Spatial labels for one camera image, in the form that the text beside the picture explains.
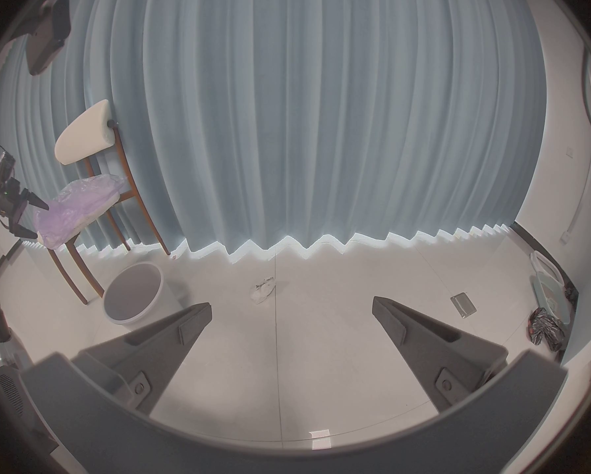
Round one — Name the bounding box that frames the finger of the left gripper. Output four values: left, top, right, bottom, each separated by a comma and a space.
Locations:
8, 217, 39, 240
20, 189, 50, 210

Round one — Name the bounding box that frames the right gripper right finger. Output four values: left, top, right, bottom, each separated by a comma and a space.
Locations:
372, 296, 510, 412

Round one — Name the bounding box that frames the crumpled black plastic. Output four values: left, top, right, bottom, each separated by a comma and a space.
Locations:
528, 307, 566, 351

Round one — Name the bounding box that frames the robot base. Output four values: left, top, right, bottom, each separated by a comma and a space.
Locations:
0, 358, 60, 463

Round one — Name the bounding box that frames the crumpled white paper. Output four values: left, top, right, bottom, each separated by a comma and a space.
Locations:
249, 276, 277, 305

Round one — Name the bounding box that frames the purple plastic bag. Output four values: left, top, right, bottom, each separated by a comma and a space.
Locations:
34, 175, 128, 249

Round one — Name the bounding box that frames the white trash bin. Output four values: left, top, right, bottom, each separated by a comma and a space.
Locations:
102, 262, 165, 326

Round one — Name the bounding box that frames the wooden chair with cream cushions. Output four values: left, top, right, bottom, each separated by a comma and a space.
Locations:
36, 99, 172, 306

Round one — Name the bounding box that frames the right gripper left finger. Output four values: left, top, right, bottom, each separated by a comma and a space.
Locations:
71, 303, 213, 416

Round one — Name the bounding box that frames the blue-green curtain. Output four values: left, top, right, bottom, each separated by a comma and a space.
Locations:
0, 0, 548, 266

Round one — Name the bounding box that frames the pale green dustpan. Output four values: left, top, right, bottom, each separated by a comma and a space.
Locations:
530, 250, 573, 326

